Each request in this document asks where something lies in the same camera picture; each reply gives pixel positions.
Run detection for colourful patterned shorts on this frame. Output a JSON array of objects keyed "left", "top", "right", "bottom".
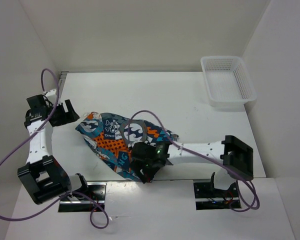
[{"left": 75, "top": 112, "right": 179, "bottom": 183}]

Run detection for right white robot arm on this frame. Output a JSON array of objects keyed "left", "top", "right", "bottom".
[{"left": 130, "top": 135, "right": 254, "bottom": 197}]

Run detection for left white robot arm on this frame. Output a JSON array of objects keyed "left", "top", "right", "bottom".
[{"left": 17, "top": 90, "right": 90, "bottom": 205}]

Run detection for white plastic basket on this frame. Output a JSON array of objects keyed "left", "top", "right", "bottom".
[{"left": 200, "top": 55, "right": 257, "bottom": 108}]

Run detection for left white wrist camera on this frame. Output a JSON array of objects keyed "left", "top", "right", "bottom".
[{"left": 44, "top": 88, "right": 58, "bottom": 101}]

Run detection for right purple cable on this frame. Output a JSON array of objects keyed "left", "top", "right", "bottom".
[{"left": 124, "top": 109, "right": 261, "bottom": 212}]

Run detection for purple cable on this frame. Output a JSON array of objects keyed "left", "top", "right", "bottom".
[
  {"left": 0, "top": 68, "right": 110, "bottom": 230},
  {"left": 124, "top": 109, "right": 261, "bottom": 212}
]

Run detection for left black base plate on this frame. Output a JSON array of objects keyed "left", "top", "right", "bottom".
[{"left": 58, "top": 181, "right": 107, "bottom": 213}]

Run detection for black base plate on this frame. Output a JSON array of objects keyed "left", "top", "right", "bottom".
[
  {"left": 58, "top": 181, "right": 107, "bottom": 213},
  {"left": 193, "top": 181, "right": 242, "bottom": 210}
]

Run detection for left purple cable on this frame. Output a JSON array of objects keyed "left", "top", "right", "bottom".
[{"left": 0, "top": 68, "right": 110, "bottom": 230}]

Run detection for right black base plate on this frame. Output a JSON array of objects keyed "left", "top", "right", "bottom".
[{"left": 193, "top": 181, "right": 242, "bottom": 210}]

